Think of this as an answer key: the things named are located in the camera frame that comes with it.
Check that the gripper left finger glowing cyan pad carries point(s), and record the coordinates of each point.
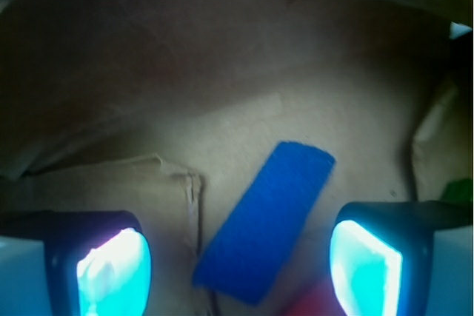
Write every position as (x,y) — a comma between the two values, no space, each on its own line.
(74,263)

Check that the gripper right finger glowing cyan pad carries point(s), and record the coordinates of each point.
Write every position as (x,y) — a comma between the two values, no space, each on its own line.
(405,258)

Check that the blue rectangular sponge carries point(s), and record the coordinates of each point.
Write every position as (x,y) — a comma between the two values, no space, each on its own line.
(250,248)

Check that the orange plastic toy carrot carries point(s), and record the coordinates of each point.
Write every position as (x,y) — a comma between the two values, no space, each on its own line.
(458,191)

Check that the brown paper bag bin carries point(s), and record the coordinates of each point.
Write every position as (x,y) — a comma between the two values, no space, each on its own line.
(168,109)

